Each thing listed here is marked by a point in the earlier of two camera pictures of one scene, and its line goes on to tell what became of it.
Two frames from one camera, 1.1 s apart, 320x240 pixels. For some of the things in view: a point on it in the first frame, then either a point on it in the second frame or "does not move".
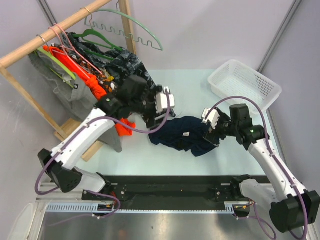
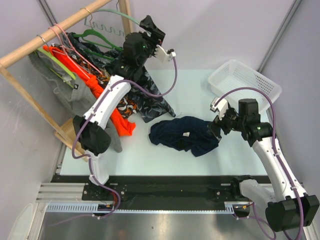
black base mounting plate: x=167 y=190 does not move
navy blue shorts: x=184 y=133 does not move
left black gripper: x=150 y=118 -> x=155 y=38
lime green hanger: x=60 y=65 does not move
